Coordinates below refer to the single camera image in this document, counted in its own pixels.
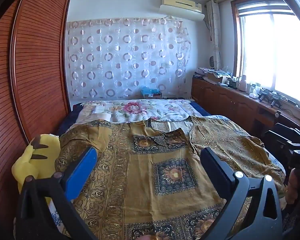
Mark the pale window curtain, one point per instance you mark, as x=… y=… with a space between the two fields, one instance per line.
x=215 y=30

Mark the pile of papers and boxes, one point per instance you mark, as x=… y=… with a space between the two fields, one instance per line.
x=212 y=75

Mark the window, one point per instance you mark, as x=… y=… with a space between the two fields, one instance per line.
x=272 y=50

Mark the pink floral blanket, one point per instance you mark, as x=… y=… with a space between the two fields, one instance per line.
x=140 y=108

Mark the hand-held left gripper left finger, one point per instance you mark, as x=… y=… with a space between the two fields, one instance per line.
x=82 y=172

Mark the mustard patterned shirt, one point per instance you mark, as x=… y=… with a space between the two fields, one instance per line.
x=140 y=180

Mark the cardboard box with blue tissue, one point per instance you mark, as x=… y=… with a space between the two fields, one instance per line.
x=151 y=93

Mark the small black round device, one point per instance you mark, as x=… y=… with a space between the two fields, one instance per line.
x=277 y=114

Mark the white cup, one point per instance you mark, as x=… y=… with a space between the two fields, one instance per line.
x=257 y=88

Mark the white thermos jug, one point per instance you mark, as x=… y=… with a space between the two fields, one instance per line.
x=243 y=83

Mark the wooden slatted wardrobe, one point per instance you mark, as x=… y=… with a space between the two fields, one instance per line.
x=40 y=67

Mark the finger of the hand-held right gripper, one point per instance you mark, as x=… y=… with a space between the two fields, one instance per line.
x=282 y=137

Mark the yellow plush toy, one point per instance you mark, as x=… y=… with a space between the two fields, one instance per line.
x=30 y=162

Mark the black gadget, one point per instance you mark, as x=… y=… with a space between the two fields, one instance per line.
x=263 y=96
x=275 y=99

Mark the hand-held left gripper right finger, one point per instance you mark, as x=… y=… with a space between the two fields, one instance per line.
x=215 y=170

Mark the sheer circle-patterned curtain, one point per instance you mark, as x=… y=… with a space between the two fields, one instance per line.
x=127 y=60

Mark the long wooden cabinet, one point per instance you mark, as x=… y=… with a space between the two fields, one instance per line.
x=227 y=102

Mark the wall air conditioner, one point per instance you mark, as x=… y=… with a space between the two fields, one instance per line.
x=181 y=6

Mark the person's right hand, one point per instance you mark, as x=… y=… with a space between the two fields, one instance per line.
x=293 y=185

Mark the dark oval ornament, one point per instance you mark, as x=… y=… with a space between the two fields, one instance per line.
x=212 y=62

